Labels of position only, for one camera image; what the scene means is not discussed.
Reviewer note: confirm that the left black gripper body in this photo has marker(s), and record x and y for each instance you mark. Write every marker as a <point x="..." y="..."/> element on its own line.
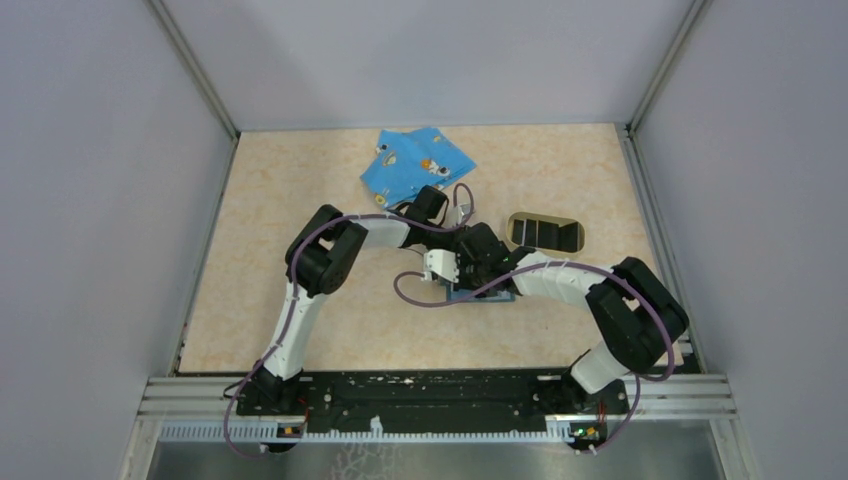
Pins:
<point x="440" y="239"/>

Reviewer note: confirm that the blue printed cloth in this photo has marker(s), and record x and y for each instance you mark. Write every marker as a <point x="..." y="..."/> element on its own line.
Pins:
<point x="405" y="162"/>

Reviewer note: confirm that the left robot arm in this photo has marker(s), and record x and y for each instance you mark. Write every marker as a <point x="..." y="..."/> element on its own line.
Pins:
<point x="319" y="261"/>

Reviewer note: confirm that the beige oval card tray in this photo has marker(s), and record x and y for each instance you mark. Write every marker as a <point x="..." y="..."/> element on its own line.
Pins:
<point x="558" y="237"/>

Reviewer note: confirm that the black mounting base plate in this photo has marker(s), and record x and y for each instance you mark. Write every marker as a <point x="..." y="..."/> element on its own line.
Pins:
<point x="436" y="401"/>

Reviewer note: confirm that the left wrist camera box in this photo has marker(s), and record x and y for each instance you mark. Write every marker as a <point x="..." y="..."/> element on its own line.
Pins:
<point x="461" y="214"/>

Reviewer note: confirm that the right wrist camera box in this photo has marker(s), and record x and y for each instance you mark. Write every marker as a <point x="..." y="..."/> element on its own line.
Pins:
<point x="440" y="264"/>

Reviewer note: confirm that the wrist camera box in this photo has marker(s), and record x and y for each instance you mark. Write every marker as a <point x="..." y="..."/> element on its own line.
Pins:
<point x="440" y="264"/>
<point x="461" y="214"/>

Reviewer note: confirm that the aluminium frame rail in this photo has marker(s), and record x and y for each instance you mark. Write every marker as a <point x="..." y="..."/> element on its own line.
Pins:
<point x="202" y="408"/>

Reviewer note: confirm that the blue card holder wallet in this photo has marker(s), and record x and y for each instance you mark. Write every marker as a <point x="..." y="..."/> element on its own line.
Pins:
<point x="462" y="293"/>

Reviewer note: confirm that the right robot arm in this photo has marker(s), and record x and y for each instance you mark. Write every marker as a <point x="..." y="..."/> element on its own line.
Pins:
<point x="636" y="315"/>

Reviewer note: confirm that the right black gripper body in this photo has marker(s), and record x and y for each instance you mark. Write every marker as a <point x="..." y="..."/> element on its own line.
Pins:
<point x="471" y="273"/>

